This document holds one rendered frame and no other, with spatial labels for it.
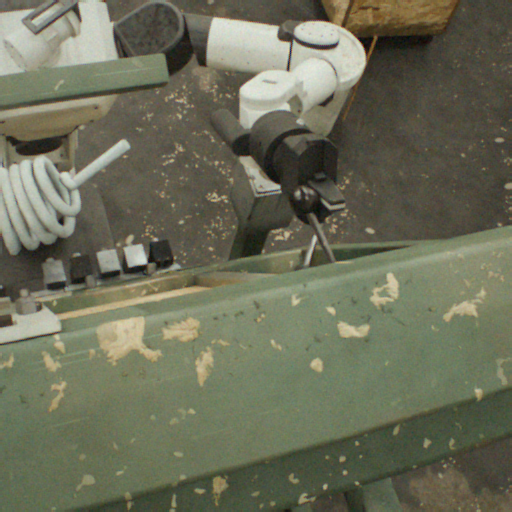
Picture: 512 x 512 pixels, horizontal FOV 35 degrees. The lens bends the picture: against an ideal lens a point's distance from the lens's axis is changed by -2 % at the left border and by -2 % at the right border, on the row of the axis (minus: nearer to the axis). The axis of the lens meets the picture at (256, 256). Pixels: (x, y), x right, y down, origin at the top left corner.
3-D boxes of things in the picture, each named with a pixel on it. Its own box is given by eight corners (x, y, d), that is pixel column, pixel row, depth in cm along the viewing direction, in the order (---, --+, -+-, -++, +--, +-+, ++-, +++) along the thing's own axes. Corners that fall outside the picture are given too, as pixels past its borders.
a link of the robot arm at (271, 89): (270, 155, 119) (308, 122, 129) (272, 99, 114) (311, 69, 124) (231, 146, 121) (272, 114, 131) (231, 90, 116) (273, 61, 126)
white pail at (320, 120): (334, 87, 325) (367, 1, 285) (351, 146, 311) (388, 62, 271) (258, 88, 318) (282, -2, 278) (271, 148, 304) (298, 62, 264)
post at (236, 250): (223, 330, 263) (266, 201, 199) (228, 346, 261) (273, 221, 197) (205, 334, 261) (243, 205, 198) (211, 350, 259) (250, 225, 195)
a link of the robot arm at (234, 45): (331, 84, 151) (213, 66, 152) (342, 18, 143) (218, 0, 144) (327, 111, 141) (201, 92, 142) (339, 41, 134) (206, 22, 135)
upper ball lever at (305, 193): (347, 274, 106) (304, 181, 104) (359, 275, 102) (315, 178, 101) (323, 288, 105) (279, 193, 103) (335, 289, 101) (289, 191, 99)
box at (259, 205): (273, 189, 202) (288, 144, 186) (289, 229, 197) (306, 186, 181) (227, 197, 198) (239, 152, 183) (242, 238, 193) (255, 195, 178)
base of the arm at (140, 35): (135, 92, 154) (123, 35, 154) (201, 76, 153) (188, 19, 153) (118, 73, 139) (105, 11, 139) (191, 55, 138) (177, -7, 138)
